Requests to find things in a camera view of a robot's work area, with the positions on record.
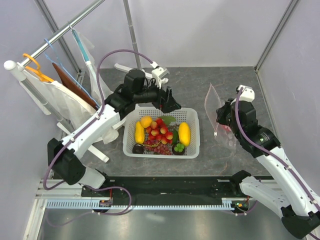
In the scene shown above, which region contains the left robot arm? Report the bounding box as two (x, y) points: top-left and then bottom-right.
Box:
(47, 67), (181, 197)

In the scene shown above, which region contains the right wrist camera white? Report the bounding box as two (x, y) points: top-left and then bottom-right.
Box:
(236, 84), (255, 103)

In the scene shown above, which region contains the blue wire hanger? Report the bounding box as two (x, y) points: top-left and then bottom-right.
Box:
(44, 38), (100, 109)

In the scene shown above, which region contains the rack pole with white foot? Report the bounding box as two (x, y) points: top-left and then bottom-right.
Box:
(114, 0), (152, 80)

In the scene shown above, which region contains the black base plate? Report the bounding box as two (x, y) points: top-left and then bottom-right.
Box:
(80, 175), (275, 210)

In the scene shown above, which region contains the teal and white hanger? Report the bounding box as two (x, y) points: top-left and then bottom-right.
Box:
(71, 28), (113, 106)

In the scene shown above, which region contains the light blue cable duct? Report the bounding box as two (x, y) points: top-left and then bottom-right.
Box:
(46, 199), (244, 211)

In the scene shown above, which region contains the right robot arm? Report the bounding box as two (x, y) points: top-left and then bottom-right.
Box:
(216, 98), (320, 240)

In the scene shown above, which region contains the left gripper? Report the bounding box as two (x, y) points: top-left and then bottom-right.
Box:
(134, 78), (182, 115)

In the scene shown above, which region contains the red lychee bunch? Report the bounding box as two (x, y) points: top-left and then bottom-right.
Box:
(145, 117), (174, 146)

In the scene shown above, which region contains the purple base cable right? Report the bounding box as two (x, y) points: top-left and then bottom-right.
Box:
(223, 192), (261, 217)

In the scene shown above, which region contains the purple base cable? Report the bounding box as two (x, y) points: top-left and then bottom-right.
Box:
(223, 192), (261, 217)
(45, 186), (132, 228)

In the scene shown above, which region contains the green leaf with stem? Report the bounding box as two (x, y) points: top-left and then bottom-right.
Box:
(159, 115), (180, 131)

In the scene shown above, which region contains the dark mangosteen left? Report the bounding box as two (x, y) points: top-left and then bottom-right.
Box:
(132, 144), (145, 154)

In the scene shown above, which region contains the purple grape bunch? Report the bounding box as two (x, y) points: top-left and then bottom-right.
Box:
(142, 140), (172, 156)

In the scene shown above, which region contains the mangosteen with green calyx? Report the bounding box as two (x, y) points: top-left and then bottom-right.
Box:
(171, 142), (186, 156)

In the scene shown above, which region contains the orange hanger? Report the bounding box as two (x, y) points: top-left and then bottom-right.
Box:
(22, 53), (54, 83)

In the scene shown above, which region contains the clear plastic garment cover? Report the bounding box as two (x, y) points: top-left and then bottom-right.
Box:
(71, 30), (124, 145)

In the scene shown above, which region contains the brown wooden hanger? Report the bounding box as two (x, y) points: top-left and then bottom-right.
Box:
(52, 63), (98, 110)

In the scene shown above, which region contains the white garment bag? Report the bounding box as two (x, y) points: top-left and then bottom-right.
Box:
(22, 69), (96, 131)

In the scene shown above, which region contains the orange fruit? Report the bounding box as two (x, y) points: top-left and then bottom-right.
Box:
(140, 116), (153, 129)

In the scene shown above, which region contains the white plastic basket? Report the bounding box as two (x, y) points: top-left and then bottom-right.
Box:
(122, 106), (200, 159)

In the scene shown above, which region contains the clear zip top bag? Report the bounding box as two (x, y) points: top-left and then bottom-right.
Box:
(204, 84), (237, 152)

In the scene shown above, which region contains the yellow mango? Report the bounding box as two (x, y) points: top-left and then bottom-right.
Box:
(178, 122), (191, 147)
(134, 121), (145, 144)

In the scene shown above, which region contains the silver clothes rack rail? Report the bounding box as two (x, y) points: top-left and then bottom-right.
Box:
(35, 0), (104, 72)

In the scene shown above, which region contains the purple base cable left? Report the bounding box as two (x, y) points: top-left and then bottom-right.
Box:
(45, 186), (132, 228)

